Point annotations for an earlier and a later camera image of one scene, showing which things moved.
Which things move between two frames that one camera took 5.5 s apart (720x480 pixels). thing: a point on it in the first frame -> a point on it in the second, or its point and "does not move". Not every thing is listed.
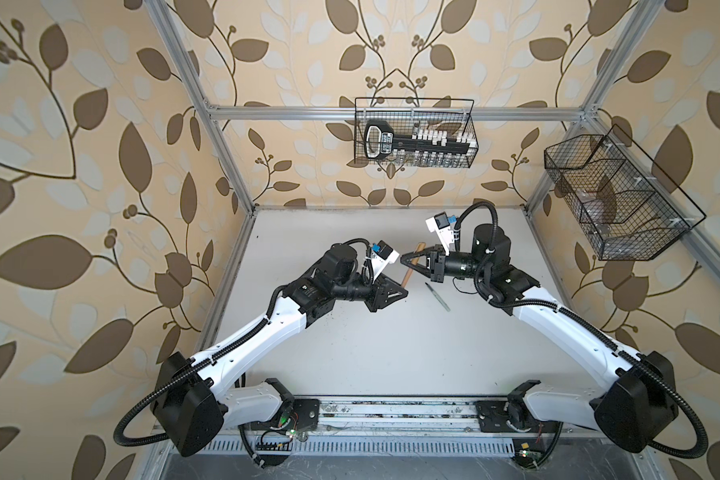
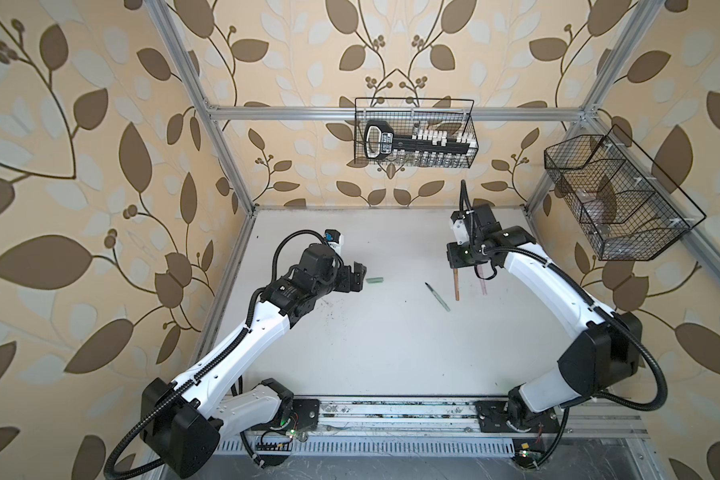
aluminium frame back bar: x=247 y=114 does not move
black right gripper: x=428 y=270 -> x=453 y=257
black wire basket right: x=630 y=208 does not move
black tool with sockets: x=422 y=147 does not move
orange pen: x=407 y=277 -> x=456 y=281
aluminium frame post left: x=168 y=26 does not move
